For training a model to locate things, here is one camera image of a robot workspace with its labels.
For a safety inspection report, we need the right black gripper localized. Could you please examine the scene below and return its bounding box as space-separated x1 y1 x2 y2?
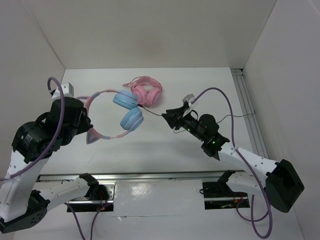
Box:
161 105 206 142

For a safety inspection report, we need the thin black headphone cable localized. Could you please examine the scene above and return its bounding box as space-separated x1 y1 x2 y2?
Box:
136 102 256 135

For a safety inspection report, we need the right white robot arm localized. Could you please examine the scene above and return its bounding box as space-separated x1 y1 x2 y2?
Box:
161 106 305 213

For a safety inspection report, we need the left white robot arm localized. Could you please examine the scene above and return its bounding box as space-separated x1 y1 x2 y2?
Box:
0 97 99 234

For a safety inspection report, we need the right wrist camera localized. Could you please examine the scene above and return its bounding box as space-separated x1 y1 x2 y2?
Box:
182 94 198 117

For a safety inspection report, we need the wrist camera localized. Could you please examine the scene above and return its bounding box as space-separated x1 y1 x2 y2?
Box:
51 82 75 101
182 94 198 117

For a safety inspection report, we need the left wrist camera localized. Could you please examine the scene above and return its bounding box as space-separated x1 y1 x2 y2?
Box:
51 82 75 101

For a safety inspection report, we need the aluminium front rail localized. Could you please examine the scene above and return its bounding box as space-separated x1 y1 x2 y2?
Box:
38 169 246 182

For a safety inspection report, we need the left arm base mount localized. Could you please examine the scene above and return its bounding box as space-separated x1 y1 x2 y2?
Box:
68 181 116 213

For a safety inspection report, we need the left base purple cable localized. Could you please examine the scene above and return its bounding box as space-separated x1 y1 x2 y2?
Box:
64 199 115 238

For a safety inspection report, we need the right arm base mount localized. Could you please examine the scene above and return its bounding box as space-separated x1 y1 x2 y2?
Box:
199 181 250 210

